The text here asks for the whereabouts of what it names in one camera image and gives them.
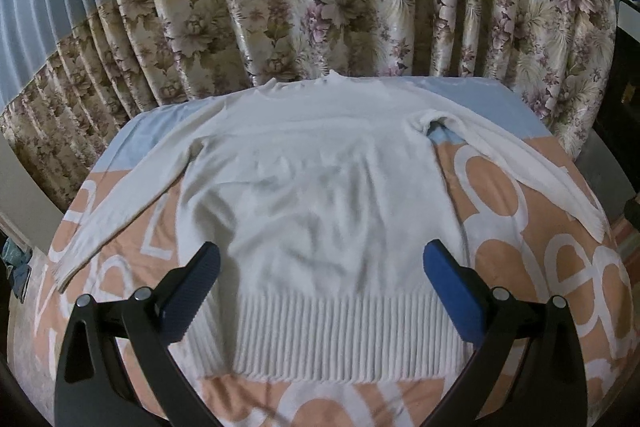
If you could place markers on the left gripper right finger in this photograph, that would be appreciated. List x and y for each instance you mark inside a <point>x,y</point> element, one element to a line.
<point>550,386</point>

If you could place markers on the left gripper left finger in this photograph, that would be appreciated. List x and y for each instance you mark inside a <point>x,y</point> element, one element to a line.
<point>93,387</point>

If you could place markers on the white knit sweater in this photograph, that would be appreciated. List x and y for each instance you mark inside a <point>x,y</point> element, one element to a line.
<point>320,195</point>

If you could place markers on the orange white lettered bedsheet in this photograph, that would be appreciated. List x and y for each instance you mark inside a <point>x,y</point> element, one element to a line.
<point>518,238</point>

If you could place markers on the black glass-front appliance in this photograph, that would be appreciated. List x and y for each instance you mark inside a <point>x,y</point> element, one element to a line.
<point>617,123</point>

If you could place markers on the floral and blue curtain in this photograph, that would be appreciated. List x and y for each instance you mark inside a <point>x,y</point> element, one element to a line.
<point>74,72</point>

